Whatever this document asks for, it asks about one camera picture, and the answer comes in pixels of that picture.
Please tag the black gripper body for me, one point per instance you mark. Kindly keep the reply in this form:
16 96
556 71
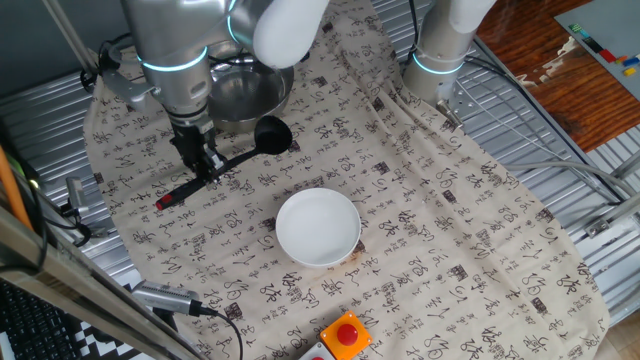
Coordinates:
192 145

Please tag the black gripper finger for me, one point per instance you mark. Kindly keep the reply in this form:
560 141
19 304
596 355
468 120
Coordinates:
212 165
196 172

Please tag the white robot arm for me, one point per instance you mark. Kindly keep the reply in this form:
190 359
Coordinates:
170 50

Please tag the white ceramic bowl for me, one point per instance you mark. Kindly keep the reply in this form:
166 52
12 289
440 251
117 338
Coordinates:
317 230

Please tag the black pole clamp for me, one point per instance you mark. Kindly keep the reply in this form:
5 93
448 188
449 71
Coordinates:
89 80

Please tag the grey metal pole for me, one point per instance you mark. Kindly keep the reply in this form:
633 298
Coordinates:
70 35

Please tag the orange rod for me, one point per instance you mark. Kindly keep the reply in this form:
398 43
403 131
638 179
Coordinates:
12 190

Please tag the white sheet with black marker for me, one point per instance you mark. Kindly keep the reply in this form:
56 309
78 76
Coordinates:
105 347

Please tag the grey box red mushroom button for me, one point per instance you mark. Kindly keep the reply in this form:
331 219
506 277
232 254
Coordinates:
317 352

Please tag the orange emergency stop box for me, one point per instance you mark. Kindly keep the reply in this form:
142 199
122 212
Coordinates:
345 335

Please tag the black keyboard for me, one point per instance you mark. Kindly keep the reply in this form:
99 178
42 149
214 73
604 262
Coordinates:
35 325

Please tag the beige calligraphy print tablecloth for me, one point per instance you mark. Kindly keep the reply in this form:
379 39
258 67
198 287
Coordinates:
450 250

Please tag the green block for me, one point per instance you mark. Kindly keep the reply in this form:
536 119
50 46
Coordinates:
576 28

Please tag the black block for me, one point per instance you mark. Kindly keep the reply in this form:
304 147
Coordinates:
592 45

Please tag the red block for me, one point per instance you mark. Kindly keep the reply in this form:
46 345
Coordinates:
607 55

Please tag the grey board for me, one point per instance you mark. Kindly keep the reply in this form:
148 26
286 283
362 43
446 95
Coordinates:
610 25

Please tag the yellow block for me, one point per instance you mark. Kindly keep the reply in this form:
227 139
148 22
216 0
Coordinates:
629 71

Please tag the blue block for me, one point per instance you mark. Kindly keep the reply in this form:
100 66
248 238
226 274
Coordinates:
631 61

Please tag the silver camera bracket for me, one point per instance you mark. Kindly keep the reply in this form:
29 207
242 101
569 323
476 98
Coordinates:
130 90

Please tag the white camera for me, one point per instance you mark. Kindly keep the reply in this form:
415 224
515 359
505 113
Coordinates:
77 192

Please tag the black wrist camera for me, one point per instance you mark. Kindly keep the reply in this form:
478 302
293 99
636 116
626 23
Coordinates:
107 57

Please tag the grey ridged camera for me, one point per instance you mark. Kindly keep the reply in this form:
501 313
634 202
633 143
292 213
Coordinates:
165 296

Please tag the black silver camera mount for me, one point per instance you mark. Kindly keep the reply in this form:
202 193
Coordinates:
75 220

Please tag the dark camera stand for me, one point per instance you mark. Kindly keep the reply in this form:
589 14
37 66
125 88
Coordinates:
165 320

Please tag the aluminium frame bar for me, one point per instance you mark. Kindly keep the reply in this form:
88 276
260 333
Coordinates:
75 285

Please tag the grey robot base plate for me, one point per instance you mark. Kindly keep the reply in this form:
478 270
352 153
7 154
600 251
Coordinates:
467 102

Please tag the silver profile rail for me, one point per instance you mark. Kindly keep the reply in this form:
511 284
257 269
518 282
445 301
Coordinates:
627 165
615 212

